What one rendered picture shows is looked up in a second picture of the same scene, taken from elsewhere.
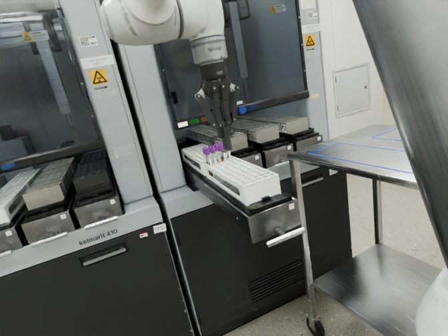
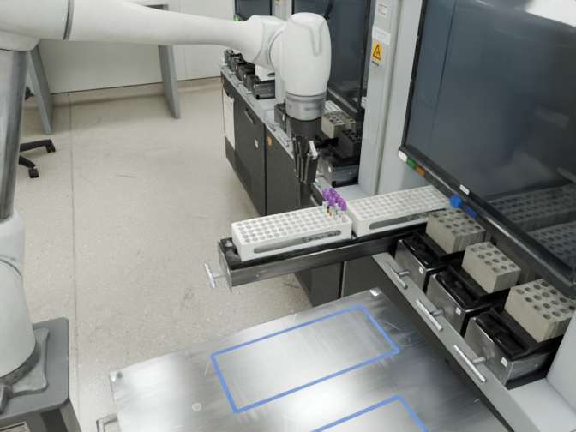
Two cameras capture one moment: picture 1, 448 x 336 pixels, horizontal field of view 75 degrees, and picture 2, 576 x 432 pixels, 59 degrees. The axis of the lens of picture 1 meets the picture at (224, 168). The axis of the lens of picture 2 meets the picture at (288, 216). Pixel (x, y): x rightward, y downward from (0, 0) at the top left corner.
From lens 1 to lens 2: 1.42 m
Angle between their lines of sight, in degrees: 80
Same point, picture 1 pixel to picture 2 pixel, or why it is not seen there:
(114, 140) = (368, 120)
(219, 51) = (290, 109)
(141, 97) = (394, 96)
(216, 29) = (288, 87)
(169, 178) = not seen: hidden behind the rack
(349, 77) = not seen: outside the picture
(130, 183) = (364, 169)
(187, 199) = not seen: hidden behind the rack
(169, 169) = (387, 189)
